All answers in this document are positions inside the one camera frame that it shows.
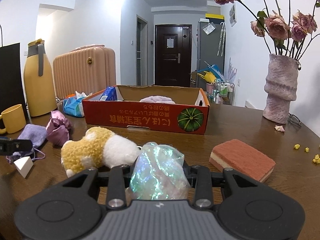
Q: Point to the yellow thermos jug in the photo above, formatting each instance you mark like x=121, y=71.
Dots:
x=38, y=80

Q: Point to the white makeup sponge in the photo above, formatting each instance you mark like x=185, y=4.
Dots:
x=23, y=166

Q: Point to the pink ribbed suitcase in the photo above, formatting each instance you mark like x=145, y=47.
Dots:
x=87, y=69

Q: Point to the grey refrigerator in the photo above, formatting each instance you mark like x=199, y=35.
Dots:
x=208, y=41

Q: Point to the dried pink rose bouquet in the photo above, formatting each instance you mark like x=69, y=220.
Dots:
x=288, y=36

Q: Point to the pink satin scrunchie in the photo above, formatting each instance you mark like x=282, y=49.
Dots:
x=58, y=128

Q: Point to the wire storage rack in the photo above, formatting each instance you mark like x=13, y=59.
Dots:
x=223, y=92

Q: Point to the red cardboard pumpkin box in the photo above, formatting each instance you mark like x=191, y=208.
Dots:
x=189, y=114

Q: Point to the yellow mug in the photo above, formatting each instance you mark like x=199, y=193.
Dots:
x=13, y=119

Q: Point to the iridescent organza pouch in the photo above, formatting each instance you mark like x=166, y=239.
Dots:
x=158, y=174

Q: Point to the red layered sponge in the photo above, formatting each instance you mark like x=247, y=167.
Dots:
x=240, y=156

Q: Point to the eyeglasses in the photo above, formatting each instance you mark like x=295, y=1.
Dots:
x=293, y=119

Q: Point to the lilac fluffy headband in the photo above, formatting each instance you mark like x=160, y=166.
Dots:
x=158, y=99

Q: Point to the pink textured vase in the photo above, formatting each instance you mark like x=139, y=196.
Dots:
x=281, y=87

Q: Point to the dark front door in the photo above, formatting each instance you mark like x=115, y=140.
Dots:
x=173, y=53

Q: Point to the yellow white plush toy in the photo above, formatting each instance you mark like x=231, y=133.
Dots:
x=98, y=147

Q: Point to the blue open wipes pack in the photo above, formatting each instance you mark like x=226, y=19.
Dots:
x=72, y=105

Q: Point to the blue tissue pack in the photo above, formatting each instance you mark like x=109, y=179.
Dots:
x=109, y=94

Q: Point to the purple drawstring pouch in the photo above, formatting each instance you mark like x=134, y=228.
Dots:
x=37, y=135

